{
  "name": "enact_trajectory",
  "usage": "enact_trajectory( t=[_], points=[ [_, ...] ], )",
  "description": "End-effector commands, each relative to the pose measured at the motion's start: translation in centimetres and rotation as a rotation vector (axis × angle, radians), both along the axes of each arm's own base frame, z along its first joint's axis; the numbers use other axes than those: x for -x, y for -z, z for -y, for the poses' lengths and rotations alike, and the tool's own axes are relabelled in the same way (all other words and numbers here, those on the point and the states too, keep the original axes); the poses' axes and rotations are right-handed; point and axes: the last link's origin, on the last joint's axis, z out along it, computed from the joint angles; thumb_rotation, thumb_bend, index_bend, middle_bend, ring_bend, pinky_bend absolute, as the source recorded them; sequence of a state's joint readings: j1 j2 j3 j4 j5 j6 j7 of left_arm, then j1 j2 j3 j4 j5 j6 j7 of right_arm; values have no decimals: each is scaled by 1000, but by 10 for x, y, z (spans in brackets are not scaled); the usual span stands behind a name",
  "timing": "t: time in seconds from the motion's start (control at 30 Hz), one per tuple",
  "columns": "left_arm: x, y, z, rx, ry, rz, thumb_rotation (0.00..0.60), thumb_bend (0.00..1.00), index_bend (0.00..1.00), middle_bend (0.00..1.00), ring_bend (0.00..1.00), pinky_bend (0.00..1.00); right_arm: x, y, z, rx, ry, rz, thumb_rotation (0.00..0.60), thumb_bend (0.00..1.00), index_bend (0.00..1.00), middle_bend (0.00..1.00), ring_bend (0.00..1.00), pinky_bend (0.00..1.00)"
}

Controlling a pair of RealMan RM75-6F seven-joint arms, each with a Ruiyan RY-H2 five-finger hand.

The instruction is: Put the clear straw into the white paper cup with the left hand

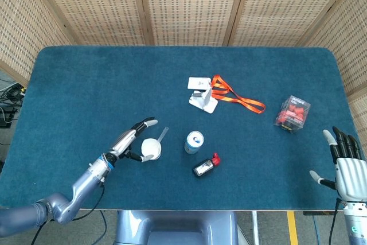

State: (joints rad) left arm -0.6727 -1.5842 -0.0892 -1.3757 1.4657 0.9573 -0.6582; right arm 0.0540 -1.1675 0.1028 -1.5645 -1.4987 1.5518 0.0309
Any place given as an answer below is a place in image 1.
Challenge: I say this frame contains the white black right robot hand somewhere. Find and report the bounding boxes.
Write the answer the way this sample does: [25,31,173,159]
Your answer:
[309,126,367,204]

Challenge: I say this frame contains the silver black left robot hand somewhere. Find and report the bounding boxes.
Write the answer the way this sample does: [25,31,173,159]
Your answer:
[107,117,159,164]

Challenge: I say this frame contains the clear plastic ruler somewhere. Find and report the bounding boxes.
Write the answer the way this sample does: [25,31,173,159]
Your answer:
[158,126,170,144]

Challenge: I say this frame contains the white paper cup blue flowers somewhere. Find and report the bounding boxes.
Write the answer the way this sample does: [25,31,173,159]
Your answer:
[140,138,162,160]

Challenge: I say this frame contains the woven bamboo screen panel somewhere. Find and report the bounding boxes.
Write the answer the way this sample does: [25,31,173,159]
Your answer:
[0,0,76,85]
[227,0,361,48]
[348,92,367,154]
[298,0,367,103]
[128,0,251,46]
[28,0,154,46]

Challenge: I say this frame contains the light blue beverage can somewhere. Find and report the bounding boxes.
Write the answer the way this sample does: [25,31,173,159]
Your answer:
[183,130,205,155]

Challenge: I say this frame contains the black ink bottle red cap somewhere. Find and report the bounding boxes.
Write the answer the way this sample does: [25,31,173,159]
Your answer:
[192,153,222,179]

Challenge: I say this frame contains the white folding phone stand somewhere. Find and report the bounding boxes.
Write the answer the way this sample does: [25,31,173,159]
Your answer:
[188,85,219,115]

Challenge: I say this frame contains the white badge card holder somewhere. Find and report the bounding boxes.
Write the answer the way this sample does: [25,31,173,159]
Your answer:
[187,76,213,91]

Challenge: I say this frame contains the grey-blue robot torso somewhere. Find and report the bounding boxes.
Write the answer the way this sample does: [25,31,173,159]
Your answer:
[114,209,240,245]

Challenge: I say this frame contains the white table leg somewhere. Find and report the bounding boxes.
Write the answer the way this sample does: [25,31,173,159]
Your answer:
[251,211,260,245]

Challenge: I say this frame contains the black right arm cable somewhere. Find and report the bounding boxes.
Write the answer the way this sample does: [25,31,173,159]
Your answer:
[327,197,344,245]

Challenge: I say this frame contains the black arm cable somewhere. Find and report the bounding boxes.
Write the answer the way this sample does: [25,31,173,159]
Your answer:
[327,197,344,245]
[29,180,107,245]

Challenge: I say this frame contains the blue floor cable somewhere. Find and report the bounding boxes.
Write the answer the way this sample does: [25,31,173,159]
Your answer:
[311,215,321,245]

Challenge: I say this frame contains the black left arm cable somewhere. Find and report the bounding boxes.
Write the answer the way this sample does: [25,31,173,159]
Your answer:
[29,180,107,245]

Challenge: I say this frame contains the black floor cable bundle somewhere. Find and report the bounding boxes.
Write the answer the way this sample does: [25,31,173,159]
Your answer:
[0,77,27,129]

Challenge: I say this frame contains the orange lanyard strap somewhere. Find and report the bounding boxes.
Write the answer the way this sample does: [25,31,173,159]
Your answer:
[210,74,267,115]

